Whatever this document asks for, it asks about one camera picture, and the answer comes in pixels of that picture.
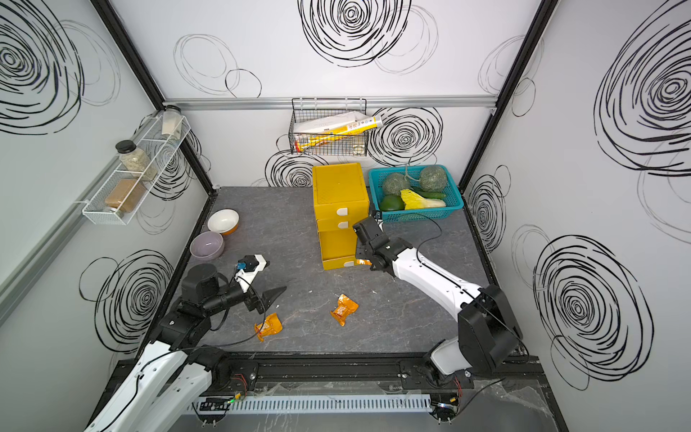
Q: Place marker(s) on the left netted melon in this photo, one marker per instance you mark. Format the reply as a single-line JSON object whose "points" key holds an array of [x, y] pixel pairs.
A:
{"points": [[395, 183]]}

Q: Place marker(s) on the green cucumber toy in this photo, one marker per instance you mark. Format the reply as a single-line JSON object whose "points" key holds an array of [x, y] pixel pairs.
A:
{"points": [[428, 195]]}

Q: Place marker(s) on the black wire wall basket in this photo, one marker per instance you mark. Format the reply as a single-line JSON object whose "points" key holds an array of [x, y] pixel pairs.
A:
{"points": [[305, 109]]}

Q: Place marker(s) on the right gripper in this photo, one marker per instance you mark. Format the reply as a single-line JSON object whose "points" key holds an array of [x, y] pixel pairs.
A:
{"points": [[359, 252]]}

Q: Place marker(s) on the right netted melon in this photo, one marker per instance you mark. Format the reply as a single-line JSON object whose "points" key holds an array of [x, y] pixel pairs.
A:
{"points": [[433, 179]]}

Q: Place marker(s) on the clear jar white lid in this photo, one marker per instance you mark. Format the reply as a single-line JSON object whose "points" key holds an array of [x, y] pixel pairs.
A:
{"points": [[172, 122]]}

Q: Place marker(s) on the yellow white box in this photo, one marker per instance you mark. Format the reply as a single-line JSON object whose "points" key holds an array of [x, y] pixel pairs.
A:
{"points": [[327, 130]]}

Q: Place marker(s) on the yellow plastic drawer cabinet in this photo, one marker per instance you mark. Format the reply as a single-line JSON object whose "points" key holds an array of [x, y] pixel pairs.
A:
{"points": [[340, 200]]}

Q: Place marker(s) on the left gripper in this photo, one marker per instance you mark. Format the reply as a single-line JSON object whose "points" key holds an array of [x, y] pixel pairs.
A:
{"points": [[264, 302]]}

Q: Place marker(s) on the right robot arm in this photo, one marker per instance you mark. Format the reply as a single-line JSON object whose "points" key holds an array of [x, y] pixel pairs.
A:
{"points": [[487, 330]]}

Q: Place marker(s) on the netted melon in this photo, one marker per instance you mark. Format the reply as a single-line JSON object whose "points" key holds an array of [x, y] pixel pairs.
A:
{"points": [[433, 179], [395, 183]]}

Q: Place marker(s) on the white wire wall shelf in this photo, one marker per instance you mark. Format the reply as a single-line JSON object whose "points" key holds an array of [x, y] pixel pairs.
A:
{"points": [[174, 177]]}

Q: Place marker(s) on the green avocado toy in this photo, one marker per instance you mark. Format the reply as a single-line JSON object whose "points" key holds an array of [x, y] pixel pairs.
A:
{"points": [[392, 203]]}

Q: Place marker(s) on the white slotted cable duct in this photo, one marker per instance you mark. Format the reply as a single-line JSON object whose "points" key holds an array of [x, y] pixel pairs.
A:
{"points": [[314, 404]]}

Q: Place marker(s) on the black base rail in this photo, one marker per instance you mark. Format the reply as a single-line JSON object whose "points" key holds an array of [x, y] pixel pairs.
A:
{"points": [[324, 370]]}

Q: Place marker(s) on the teal plastic basket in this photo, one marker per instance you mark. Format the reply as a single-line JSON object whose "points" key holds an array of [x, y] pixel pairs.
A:
{"points": [[454, 201]]}

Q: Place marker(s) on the purple bowl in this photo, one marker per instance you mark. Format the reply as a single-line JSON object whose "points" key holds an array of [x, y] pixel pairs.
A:
{"points": [[207, 246]]}

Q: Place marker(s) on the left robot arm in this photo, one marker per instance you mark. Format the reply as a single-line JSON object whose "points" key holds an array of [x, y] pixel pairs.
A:
{"points": [[175, 369]]}

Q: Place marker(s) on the white orange bowl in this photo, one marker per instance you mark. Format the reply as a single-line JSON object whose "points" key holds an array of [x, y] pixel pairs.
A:
{"points": [[224, 222]]}

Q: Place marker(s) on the spice jar black lid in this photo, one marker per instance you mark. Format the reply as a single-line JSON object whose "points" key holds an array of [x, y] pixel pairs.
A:
{"points": [[136, 160]]}

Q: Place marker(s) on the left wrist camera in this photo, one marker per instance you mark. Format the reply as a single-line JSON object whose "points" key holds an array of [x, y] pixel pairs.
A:
{"points": [[247, 269]]}

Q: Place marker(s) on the brown block container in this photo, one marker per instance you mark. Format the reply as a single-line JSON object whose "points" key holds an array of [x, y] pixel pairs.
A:
{"points": [[125, 196]]}

